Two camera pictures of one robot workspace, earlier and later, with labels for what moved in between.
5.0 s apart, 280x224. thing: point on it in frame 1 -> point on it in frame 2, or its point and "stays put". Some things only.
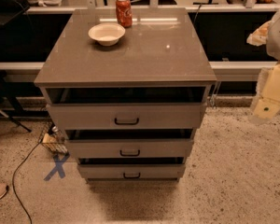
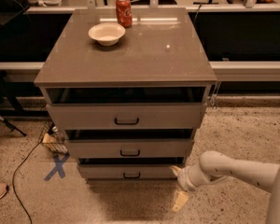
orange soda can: x=124 y=12 stays put
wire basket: x=55 y=140 stays put
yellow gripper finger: x=259 y=36 -> x=176 y=170
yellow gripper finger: x=265 y=107 -> x=181 y=200
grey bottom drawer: x=132 y=173 stays put
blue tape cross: x=58 y=167 stays put
